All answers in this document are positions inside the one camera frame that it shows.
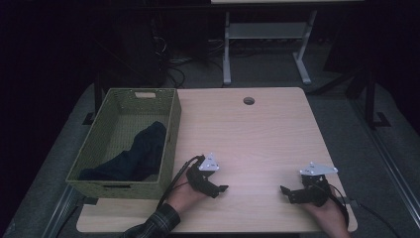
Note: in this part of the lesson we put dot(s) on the person's left hand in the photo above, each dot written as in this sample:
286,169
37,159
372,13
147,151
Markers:
183,198

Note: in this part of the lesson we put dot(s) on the green woven basket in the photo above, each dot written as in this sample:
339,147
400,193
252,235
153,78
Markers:
95,145

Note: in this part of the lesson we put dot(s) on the person's right hand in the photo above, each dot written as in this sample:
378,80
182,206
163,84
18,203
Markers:
332,219

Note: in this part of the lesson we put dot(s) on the dark navy printed cloth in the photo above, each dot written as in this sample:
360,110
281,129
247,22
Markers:
142,155

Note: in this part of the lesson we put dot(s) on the black metal stand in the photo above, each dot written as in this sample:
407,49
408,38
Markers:
96,95
370,99

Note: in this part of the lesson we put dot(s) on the metal floor rail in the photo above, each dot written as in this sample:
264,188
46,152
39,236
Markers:
396,178
61,211

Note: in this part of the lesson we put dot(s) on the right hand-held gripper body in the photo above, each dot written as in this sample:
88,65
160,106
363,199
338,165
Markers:
317,193

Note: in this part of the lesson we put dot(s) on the white metal table frame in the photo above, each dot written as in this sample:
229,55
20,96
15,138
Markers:
265,30

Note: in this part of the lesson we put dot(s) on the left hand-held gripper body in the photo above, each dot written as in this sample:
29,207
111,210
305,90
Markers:
198,177

